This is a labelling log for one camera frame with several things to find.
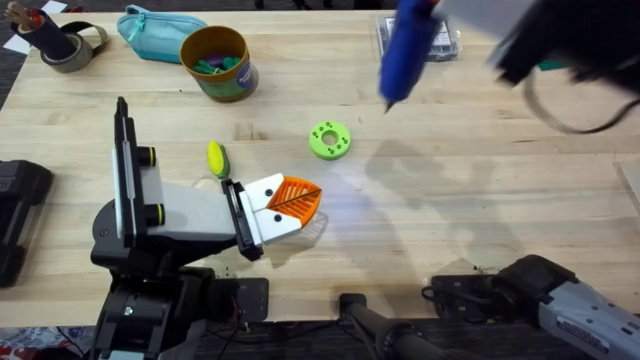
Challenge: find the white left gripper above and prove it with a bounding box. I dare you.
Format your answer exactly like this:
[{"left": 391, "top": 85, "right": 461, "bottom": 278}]
[{"left": 133, "top": 144, "right": 324, "bottom": 263}]

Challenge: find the blue electric screwdriver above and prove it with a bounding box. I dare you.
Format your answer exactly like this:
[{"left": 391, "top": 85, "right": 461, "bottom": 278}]
[{"left": 377, "top": 0, "right": 442, "bottom": 115}]

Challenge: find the yellow corn toy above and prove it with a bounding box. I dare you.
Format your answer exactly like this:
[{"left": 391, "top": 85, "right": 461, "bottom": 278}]
[{"left": 206, "top": 140, "right": 233, "bottom": 181}]

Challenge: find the green disc with holes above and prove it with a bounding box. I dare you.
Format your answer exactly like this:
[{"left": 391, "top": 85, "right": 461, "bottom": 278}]
[{"left": 308, "top": 120, "right": 353, "bottom": 162}]

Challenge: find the clear plastic box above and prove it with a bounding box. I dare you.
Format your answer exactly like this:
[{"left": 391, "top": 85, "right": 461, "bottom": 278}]
[{"left": 375, "top": 13, "right": 462, "bottom": 64}]

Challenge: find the brown tub with toys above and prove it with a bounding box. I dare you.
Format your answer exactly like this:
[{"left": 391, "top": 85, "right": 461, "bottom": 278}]
[{"left": 179, "top": 25, "right": 261, "bottom": 104}]

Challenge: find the black upright wrist plate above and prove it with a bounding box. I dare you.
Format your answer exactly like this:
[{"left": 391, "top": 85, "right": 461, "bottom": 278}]
[{"left": 111, "top": 96, "right": 140, "bottom": 247}]

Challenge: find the black stand tube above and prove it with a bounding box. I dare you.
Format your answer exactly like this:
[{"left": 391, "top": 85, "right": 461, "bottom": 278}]
[{"left": 338, "top": 292, "right": 454, "bottom": 360}]

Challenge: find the teal zip pouch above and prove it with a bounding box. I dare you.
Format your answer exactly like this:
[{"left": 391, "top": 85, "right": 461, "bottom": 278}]
[{"left": 116, "top": 4, "right": 209, "bottom": 66}]

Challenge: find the black case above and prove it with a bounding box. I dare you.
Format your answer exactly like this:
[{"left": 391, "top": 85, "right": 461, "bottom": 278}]
[{"left": 0, "top": 159, "right": 55, "bottom": 290}]

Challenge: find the grey tape roll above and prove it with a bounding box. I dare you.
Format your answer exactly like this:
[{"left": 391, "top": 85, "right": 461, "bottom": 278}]
[{"left": 39, "top": 20, "right": 109, "bottom": 75}]

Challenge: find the dark cup with sticks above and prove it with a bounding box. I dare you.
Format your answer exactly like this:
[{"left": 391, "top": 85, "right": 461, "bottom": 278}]
[{"left": 3, "top": 0, "right": 77, "bottom": 62}]

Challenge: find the white paper sheet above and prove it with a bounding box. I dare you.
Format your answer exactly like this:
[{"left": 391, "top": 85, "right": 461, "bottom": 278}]
[
  {"left": 39, "top": 0, "right": 69, "bottom": 16},
  {"left": 1, "top": 33, "right": 32, "bottom": 56}
]

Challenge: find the grey looped cable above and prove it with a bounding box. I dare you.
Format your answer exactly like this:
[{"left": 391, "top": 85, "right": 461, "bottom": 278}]
[{"left": 522, "top": 64, "right": 640, "bottom": 136}]

